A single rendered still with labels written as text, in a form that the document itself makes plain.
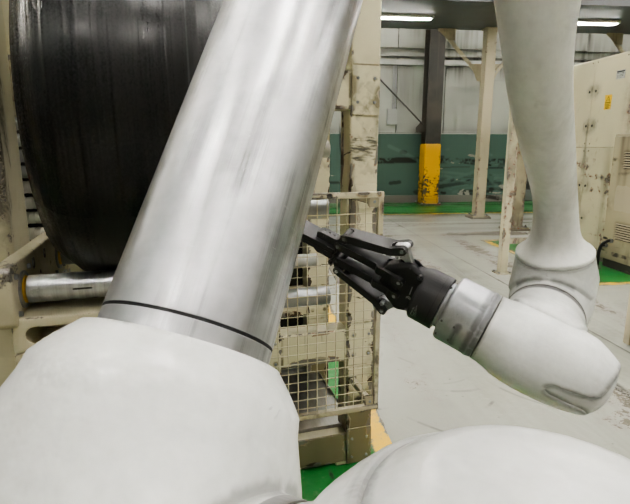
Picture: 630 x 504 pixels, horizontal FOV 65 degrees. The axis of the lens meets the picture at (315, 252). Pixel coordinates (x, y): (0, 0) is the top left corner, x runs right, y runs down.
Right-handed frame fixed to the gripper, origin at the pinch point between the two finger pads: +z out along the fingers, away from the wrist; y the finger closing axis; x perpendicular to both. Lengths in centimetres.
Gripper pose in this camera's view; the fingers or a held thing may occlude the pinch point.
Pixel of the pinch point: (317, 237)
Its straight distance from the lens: 72.6
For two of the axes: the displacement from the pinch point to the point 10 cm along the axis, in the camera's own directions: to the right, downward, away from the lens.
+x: 5.4, -4.9, 6.8
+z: -8.3, -4.5, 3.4
